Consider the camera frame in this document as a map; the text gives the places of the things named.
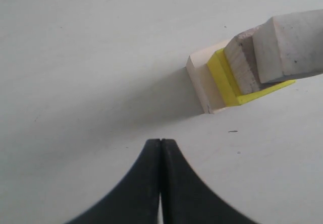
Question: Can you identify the large natural wooden cube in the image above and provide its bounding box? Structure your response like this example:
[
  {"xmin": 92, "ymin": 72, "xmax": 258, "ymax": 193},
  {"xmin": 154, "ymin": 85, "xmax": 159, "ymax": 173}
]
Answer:
[{"xmin": 186, "ymin": 39, "xmax": 229, "ymax": 114}]

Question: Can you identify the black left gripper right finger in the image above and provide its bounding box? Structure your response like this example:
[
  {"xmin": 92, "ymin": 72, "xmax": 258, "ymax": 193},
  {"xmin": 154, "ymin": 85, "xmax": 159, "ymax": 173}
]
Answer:
[{"xmin": 160, "ymin": 139, "xmax": 255, "ymax": 224}]

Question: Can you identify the small pale wooden cube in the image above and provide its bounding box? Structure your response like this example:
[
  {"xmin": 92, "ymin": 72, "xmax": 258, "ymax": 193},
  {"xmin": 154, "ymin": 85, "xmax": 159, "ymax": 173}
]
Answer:
[{"xmin": 252, "ymin": 10, "xmax": 322, "ymax": 83}]

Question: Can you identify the medium grained wooden cube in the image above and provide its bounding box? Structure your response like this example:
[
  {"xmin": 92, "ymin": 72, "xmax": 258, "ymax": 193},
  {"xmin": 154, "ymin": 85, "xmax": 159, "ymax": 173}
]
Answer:
[{"xmin": 224, "ymin": 25, "xmax": 265, "ymax": 95}]

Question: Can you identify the yellow painted wooden cube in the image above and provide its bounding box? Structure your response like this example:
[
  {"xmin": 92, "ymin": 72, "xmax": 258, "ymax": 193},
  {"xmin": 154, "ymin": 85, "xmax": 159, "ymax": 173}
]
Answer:
[{"xmin": 207, "ymin": 48, "xmax": 296, "ymax": 107}]

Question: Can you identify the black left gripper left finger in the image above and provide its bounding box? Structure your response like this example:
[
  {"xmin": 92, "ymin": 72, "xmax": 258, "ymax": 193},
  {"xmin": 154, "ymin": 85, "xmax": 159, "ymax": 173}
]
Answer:
[{"xmin": 69, "ymin": 139, "xmax": 161, "ymax": 224}]

